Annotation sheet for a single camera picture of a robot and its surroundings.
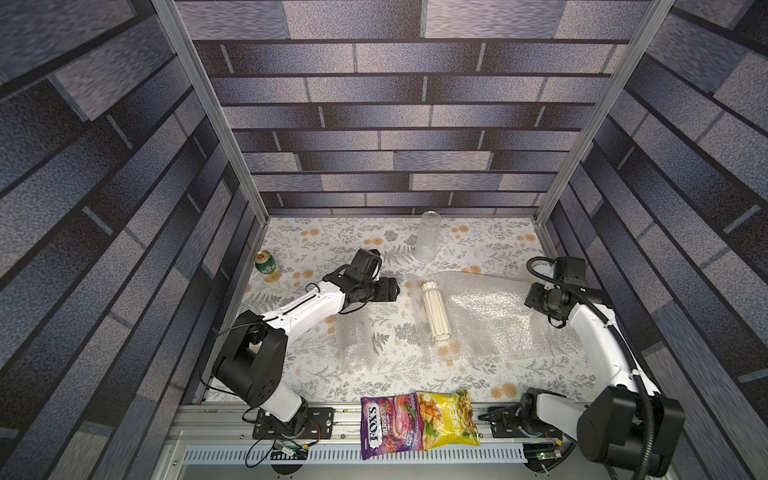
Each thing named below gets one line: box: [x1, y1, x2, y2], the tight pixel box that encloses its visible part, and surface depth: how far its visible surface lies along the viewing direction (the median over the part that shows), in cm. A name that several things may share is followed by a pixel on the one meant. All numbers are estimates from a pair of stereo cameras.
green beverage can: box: [254, 250, 276, 275], surface depth 97 cm
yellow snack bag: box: [416, 389, 481, 451], surface depth 73 cm
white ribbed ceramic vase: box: [421, 281, 452, 341], surface depth 89 cm
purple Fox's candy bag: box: [360, 392, 424, 460], surface depth 73 cm
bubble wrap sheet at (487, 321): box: [403, 270, 579, 366], surface depth 89 cm
